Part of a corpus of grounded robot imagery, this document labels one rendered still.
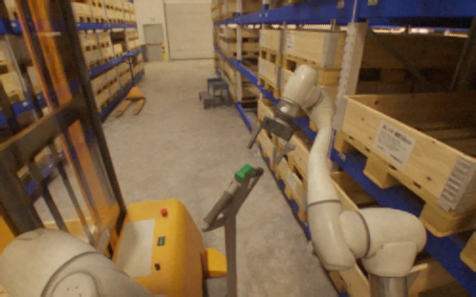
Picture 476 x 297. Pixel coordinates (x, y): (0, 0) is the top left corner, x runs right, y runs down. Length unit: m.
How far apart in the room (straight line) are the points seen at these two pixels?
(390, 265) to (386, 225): 0.10
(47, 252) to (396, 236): 0.78
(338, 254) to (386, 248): 0.13
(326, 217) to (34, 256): 0.65
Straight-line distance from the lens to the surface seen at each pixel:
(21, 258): 0.57
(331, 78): 1.77
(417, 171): 1.19
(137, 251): 1.37
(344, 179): 1.89
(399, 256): 0.78
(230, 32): 6.25
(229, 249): 1.19
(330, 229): 0.70
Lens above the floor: 1.89
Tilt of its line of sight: 28 degrees down
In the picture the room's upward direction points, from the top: straight up
